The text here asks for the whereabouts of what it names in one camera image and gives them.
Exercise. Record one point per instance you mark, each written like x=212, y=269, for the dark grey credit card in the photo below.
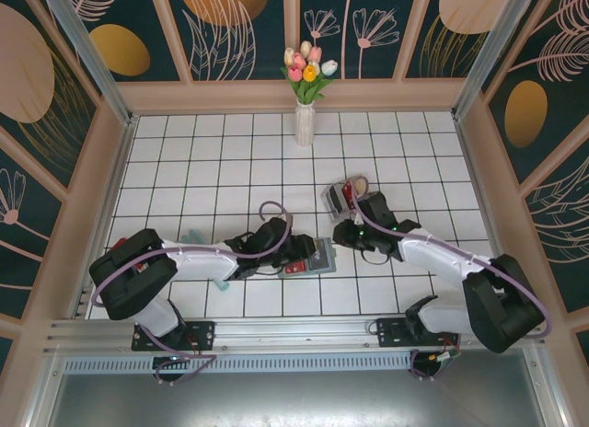
x=318, y=260

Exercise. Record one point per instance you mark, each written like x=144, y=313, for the mint green leather card holder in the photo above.
x=329, y=261

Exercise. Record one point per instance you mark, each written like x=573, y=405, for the red VIP credit card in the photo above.
x=349, y=190
x=295, y=267

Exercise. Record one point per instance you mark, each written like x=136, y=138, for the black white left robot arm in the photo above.
x=124, y=280

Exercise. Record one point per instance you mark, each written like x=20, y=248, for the black credit card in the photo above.
x=337, y=200

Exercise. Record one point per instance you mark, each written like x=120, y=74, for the gold credit card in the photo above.
x=360, y=188

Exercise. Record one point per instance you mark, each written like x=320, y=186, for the white ribbed vase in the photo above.
x=304, y=125

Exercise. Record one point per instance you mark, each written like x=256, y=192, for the grey metal sheet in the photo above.
x=294, y=399

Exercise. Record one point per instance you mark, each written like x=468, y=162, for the small red object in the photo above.
x=119, y=244

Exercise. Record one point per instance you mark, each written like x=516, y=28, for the artificial tulip bouquet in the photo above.
x=308, y=70

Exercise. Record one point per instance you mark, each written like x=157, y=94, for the aluminium front rail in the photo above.
x=294, y=335

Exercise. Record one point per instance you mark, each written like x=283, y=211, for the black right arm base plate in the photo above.
x=391, y=332

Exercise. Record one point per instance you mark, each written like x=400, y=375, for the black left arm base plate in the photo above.
x=202, y=335

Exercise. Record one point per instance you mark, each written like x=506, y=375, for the aluminium side rail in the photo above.
x=110, y=206

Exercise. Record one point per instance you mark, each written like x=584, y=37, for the aluminium corner post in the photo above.
x=97, y=63
x=488, y=54

